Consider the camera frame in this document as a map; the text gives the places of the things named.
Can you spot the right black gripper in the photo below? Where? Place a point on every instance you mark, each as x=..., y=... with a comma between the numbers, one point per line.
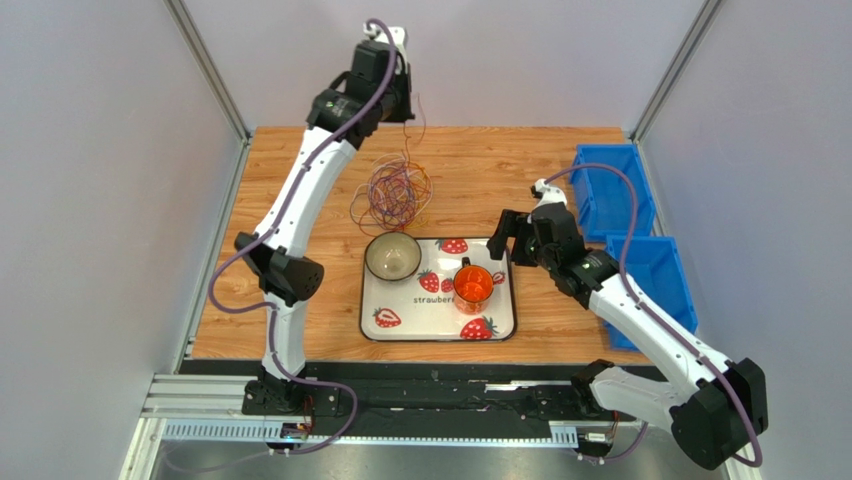
x=517, y=233

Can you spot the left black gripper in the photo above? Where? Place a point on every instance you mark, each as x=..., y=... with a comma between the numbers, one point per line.
x=405, y=112

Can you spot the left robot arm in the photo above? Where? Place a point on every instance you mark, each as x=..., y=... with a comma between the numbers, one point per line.
x=337, y=126

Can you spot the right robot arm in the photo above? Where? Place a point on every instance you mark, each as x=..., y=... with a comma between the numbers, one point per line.
x=712, y=406

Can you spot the far blue plastic bin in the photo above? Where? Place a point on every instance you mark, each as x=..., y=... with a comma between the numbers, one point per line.
x=603, y=199

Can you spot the blue plastic bin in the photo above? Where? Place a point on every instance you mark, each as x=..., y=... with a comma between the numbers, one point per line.
x=603, y=199
x=654, y=263

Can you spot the orange transparent mug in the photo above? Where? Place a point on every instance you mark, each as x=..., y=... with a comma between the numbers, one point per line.
x=473, y=288

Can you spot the near blue plastic bin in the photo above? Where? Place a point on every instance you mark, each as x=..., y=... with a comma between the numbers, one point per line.
x=654, y=263

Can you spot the white strawberry tray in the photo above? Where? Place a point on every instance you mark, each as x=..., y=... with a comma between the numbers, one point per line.
x=421, y=306

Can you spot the beige ceramic bowl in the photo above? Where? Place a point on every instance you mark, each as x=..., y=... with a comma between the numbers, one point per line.
x=393, y=256

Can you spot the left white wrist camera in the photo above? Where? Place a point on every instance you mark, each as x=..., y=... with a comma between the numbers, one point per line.
x=396, y=35

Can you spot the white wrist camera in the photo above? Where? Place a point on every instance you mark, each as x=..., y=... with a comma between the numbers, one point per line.
x=548, y=195
x=396, y=35

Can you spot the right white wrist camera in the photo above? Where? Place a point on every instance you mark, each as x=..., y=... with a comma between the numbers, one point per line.
x=548, y=195

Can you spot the aluminium frame rail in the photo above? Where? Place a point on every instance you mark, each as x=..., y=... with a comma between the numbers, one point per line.
x=211, y=419

